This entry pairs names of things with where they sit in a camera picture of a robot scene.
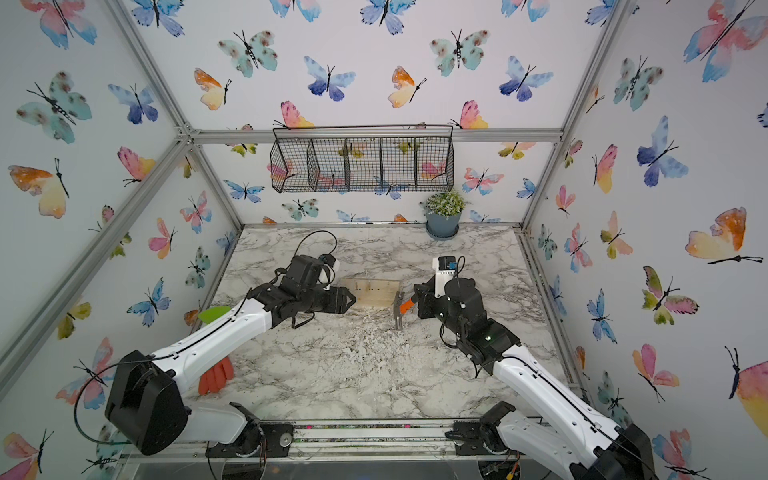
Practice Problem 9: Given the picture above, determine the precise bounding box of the orange handled claw hammer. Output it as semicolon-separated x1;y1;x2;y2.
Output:
393;291;418;330

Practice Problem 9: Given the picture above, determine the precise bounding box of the wooden board with holes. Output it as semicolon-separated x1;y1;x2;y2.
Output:
338;278;401;308

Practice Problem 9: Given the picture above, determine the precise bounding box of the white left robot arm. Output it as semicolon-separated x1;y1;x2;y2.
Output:
105;253;356;457

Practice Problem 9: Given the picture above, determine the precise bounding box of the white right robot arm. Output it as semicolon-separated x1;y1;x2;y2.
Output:
411;275;655;479

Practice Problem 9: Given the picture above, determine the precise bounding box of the blue pot green plant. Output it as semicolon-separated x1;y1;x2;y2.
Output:
423;190;466;241

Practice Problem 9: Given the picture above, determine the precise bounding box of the red silicone glove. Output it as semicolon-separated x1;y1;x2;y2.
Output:
198;357;234;395

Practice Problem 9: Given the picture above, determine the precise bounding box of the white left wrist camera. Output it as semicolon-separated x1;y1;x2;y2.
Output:
319;253;338;287

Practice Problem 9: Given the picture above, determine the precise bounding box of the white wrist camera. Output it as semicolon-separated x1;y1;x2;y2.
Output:
319;253;338;287
432;256;458;298

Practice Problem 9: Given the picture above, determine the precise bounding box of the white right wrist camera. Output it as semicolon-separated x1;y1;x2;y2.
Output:
432;256;458;298

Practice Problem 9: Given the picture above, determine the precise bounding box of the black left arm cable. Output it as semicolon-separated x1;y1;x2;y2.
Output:
73;229;340;448

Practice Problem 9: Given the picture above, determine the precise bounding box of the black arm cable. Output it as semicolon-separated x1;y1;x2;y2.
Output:
73;229;340;448
437;254;661;480

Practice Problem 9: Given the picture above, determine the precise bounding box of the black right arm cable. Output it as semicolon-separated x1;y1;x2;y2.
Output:
437;254;661;480

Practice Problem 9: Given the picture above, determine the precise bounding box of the green spatula yellow handle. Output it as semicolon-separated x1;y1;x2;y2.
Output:
198;306;231;325

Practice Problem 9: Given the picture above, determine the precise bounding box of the aluminium front rail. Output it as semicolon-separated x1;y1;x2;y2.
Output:
119;418;516;464

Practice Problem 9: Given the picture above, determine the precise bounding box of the black wire wall basket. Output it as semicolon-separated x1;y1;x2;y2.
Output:
268;124;455;199

